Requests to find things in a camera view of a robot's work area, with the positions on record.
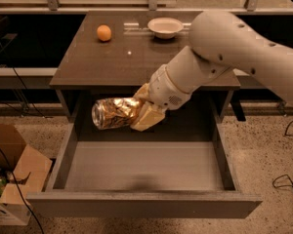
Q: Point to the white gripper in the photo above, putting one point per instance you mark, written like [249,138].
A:
[166,90]

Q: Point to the crushed orange gold can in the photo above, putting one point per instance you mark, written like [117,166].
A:
[115,112]

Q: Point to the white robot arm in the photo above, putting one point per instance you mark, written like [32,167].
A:
[218,42]

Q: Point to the grey counter cabinet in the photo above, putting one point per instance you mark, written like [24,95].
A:
[120,65]

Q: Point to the open grey top drawer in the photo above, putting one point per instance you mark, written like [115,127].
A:
[180,168]

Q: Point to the white bowl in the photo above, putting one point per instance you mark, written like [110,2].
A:
[165,28]

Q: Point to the orange fruit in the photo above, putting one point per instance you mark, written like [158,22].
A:
[104,33]

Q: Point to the cardboard box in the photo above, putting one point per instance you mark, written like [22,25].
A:
[23,169]

